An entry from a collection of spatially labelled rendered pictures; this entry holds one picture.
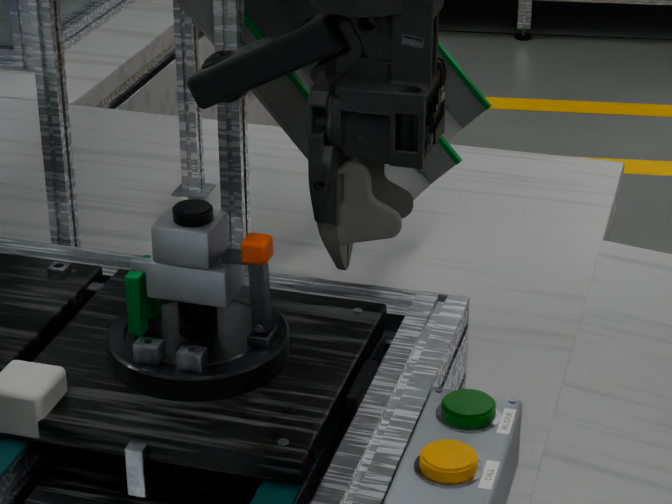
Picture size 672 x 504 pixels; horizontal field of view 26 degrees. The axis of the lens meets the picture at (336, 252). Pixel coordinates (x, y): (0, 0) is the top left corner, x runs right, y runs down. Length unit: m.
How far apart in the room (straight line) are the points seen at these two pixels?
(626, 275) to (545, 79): 3.18
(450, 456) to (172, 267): 0.25
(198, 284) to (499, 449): 0.25
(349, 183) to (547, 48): 3.99
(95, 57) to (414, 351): 1.10
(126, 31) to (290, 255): 0.82
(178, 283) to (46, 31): 0.31
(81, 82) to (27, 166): 0.30
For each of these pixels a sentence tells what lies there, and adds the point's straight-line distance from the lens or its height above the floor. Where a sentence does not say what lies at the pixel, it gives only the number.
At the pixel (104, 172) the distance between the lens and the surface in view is 1.76.
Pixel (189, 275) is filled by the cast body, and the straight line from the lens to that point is 1.08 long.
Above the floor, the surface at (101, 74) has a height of 0.86.
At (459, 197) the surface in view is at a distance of 1.67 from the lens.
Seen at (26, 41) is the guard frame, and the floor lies 0.90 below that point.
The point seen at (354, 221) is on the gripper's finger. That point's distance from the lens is 1.02.
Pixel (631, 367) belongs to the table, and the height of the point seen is 0.86.
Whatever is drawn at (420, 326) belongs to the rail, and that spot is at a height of 0.96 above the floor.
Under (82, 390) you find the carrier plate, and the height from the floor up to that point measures 0.97.
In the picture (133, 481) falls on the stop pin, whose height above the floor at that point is 0.94.
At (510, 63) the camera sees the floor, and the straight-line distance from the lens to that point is 4.81.
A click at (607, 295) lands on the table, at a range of 1.48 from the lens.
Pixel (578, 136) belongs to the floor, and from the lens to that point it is 4.23.
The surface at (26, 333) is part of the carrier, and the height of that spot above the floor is 0.97.
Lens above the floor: 1.54
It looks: 26 degrees down
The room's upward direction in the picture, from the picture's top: straight up
